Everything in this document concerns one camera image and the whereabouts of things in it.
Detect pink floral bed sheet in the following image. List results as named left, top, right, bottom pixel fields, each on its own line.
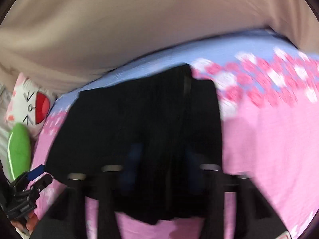
left=15, top=30, right=319, bottom=239

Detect beige cloth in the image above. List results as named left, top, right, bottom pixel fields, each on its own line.
left=0, top=0, right=319, bottom=97

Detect green plush pillow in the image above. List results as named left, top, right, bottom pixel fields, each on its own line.
left=7, top=123, right=32, bottom=181

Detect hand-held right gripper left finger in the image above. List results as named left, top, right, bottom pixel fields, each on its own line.
left=37, top=142, right=147, bottom=239

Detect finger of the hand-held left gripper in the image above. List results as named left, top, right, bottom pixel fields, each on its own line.
left=15, top=164, right=46, bottom=183
left=29, top=175, right=53, bottom=193

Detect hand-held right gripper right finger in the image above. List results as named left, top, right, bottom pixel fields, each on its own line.
left=184, top=149, right=287, bottom=239

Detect black pants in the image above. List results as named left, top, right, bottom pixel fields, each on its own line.
left=46, top=64, right=223, bottom=226

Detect white cartoon face pillow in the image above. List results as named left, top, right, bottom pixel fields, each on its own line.
left=5, top=72, right=58, bottom=140

